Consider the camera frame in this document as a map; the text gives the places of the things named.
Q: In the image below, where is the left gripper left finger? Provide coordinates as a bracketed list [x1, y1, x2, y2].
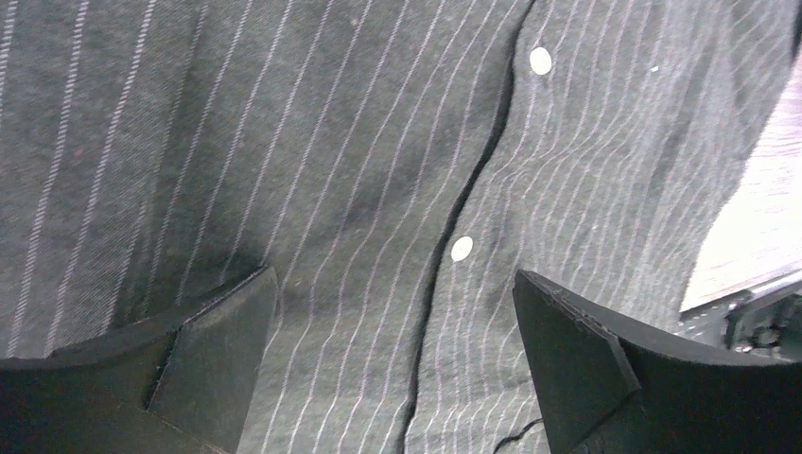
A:
[1, 268, 277, 453]

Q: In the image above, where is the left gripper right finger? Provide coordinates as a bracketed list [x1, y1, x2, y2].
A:
[514, 271, 801, 453]

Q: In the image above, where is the black pinstriped shirt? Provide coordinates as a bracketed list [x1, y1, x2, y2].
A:
[1, 1, 801, 453]

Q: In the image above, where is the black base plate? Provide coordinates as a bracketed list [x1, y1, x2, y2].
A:
[675, 271, 801, 362]

